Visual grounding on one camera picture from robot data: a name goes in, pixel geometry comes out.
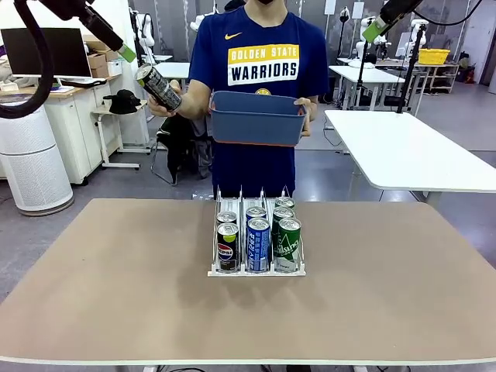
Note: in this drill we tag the white round air purifier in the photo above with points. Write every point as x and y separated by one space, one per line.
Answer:
31 166

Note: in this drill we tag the small white box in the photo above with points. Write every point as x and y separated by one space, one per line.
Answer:
115 67

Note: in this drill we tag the red fire extinguisher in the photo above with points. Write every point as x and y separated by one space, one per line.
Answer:
469 75

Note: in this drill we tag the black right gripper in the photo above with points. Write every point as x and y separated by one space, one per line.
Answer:
407 5

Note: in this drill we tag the black studio light stand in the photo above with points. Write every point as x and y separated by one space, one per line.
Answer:
344 13

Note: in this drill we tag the blue beverage can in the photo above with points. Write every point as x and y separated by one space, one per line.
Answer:
256 212
259 248

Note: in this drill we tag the wooden background table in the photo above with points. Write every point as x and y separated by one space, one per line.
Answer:
436 66

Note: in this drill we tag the white rolling side table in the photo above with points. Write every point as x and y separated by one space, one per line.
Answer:
122 166

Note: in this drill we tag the black jacket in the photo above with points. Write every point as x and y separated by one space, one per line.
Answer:
182 151

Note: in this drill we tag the black computer monitor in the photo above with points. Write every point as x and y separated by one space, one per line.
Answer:
66 54

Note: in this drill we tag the white wall sheet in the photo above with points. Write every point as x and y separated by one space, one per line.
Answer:
358 9
330 7

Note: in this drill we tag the green Chilsung cider can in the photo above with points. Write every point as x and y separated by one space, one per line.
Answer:
283 213
284 202
287 248

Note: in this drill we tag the yellow plastic crate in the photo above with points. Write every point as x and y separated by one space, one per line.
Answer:
434 57

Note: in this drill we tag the large white table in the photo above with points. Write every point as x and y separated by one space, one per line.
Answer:
410 155

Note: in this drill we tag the person's right hand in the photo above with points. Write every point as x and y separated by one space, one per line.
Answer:
174 114

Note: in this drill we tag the black cap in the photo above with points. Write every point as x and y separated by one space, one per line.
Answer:
124 101

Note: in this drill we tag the white cabinet desk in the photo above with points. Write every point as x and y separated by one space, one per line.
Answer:
81 128

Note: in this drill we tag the person's left hand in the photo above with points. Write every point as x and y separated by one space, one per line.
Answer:
310 112

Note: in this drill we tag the blue plastic bin orange base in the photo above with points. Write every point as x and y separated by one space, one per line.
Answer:
255 124

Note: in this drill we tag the black Pepsi can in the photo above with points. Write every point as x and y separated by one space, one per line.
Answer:
160 91
228 252
226 217

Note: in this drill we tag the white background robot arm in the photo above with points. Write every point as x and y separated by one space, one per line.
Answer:
420 35
199 21
359 48
146 35

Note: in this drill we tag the person in blue Warriors shirt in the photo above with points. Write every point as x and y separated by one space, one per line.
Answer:
263 38

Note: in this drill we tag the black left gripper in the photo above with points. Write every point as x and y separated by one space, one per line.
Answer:
75 8

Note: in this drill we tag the person's right forearm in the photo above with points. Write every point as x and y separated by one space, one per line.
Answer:
197 100

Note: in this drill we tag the black pole stand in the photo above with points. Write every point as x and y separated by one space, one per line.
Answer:
407 85

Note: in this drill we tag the brown cardboard box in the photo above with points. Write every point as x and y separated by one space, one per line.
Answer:
97 44
97 61
111 56
100 71

